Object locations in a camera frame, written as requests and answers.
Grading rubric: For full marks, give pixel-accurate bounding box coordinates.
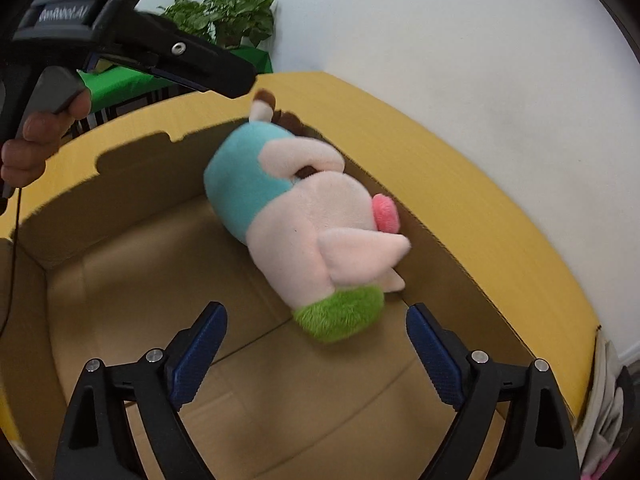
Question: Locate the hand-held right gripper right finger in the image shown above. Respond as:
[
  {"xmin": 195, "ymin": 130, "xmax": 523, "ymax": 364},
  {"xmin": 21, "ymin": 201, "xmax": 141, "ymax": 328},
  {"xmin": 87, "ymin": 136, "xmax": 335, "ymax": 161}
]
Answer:
[{"xmin": 406, "ymin": 302, "xmax": 581, "ymax": 480}]

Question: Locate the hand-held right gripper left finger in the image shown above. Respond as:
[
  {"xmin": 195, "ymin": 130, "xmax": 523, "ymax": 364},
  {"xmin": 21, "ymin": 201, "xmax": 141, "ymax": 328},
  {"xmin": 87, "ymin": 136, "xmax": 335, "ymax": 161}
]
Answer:
[{"xmin": 52, "ymin": 301, "xmax": 228, "ymax": 480}]

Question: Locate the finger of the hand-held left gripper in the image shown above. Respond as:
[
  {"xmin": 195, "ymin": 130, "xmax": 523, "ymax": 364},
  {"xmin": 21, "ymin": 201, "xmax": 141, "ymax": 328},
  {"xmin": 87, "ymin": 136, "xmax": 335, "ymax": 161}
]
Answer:
[
  {"xmin": 82, "ymin": 52, "xmax": 207, "ymax": 95},
  {"xmin": 102, "ymin": 7, "xmax": 259, "ymax": 100}
]

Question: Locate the cardboard box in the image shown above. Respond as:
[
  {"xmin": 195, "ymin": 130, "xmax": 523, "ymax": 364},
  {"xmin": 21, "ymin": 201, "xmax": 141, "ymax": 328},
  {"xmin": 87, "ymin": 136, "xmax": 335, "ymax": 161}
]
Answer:
[{"xmin": 0, "ymin": 71, "xmax": 603, "ymax": 480}]

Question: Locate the pink pig plush toy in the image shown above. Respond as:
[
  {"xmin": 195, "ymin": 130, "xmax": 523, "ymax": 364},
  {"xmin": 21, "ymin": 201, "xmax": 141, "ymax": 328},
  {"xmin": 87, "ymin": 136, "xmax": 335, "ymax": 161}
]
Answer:
[{"xmin": 202, "ymin": 89, "xmax": 413, "ymax": 345}]

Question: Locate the person's left hand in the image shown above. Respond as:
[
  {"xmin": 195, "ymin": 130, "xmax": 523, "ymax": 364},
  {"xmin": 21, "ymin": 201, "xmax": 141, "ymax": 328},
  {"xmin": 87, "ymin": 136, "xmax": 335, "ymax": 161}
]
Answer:
[{"xmin": 0, "ymin": 94, "xmax": 94, "ymax": 188}]

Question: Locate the black white striped panel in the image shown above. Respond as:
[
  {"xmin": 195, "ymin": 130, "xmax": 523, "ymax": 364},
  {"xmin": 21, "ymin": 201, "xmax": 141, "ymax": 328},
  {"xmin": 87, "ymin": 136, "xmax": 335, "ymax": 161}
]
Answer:
[{"xmin": 65, "ymin": 87, "xmax": 168, "ymax": 138}]

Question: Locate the green potted plant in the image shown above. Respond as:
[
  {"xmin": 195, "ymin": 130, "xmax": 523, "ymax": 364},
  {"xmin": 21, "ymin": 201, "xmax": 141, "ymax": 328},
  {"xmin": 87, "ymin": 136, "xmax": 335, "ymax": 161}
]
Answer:
[{"xmin": 159, "ymin": 0, "xmax": 277, "ymax": 51}]

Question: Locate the grey white tote bag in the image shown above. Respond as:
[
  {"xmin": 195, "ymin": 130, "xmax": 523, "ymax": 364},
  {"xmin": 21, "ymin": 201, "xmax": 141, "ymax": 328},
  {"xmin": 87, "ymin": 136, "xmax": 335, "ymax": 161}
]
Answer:
[{"xmin": 574, "ymin": 332, "xmax": 637, "ymax": 480}]

